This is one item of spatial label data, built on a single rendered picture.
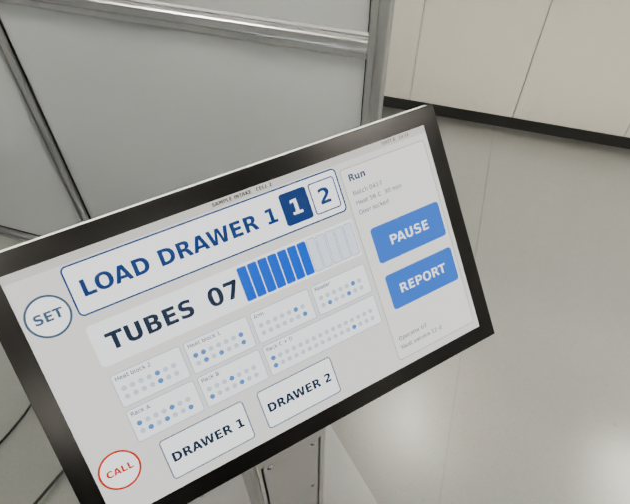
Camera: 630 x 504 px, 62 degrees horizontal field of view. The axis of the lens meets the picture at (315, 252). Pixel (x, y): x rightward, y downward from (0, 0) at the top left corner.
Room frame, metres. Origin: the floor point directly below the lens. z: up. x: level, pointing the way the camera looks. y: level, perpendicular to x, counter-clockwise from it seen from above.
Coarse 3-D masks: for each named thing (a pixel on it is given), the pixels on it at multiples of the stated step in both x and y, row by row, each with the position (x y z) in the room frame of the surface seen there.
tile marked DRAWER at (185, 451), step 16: (240, 400) 0.25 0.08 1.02; (208, 416) 0.23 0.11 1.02; (224, 416) 0.23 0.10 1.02; (240, 416) 0.24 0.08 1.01; (176, 432) 0.21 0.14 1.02; (192, 432) 0.22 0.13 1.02; (208, 432) 0.22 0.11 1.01; (224, 432) 0.22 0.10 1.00; (240, 432) 0.22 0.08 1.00; (160, 448) 0.20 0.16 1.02; (176, 448) 0.20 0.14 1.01; (192, 448) 0.20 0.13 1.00; (208, 448) 0.21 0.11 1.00; (224, 448) 0.21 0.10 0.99; (176, 464) 0.19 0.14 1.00; (192, 464) 0.19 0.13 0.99
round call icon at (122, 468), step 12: (132, 444) 0.20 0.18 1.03; (108, 456) 0.19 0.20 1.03; (120, 456) 0.19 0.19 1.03; (132, 456) 0.19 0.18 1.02; (96, 468) 0.18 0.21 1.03; (108, 468) 0.18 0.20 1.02; (120, 468) 0.18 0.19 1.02; (132, 468) 0.18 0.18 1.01; (144, 468) 0.18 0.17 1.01; (108, 480) 0.17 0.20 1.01; (120, 480) 0.17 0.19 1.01; (132, 480) 0.17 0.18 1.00; (108, 492) 0.16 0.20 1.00; (120, 492) 0.16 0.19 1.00
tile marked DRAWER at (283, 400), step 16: (304, 368) 0.29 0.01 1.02; (320, 368) 0.29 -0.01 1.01; (272, 384) 0.27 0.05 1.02; (288, 384) 0.27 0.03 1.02; (304, 384) 0.28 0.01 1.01; (320, 384) 0.28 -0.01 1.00; (336, 384) 0.28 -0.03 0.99; (272, 400) 0.26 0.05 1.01; (288, 400) 0.26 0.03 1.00; (304, 400) 0.26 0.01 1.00; (320, 400) 0.27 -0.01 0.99; (272, 416) 0.24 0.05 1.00; (288, 416) 0.25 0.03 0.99
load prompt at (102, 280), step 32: (288, 192) 0.42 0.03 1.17; (320, 192) 0.43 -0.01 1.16; (192, 224) 0.37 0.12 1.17; (224, 224) 0.38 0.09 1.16; (256, 224) 0.39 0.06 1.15; (288, 224) 0.40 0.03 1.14; (96, 256) 0.32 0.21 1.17; (128, 256) 0.33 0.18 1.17; (160, 256) 0.34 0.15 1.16; (192, 256) 0.35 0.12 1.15; (224, 256) 0.35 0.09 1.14; (96, 288) 0.30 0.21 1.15; (128, 288) 0.31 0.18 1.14
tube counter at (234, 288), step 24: (312, 240) 0.39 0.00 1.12; (336, 240) 0.40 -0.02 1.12; (240, 264) 0.35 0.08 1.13; (264, 264) 0.36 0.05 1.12; (288, 264) 0.37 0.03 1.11; (312, 264) 0.37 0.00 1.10; (336, 264) 0.38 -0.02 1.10; (216, 288) 0.33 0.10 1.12; (240, 288) 0.33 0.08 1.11; (264, 288) 0.34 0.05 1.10; (216, 312) 0.31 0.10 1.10
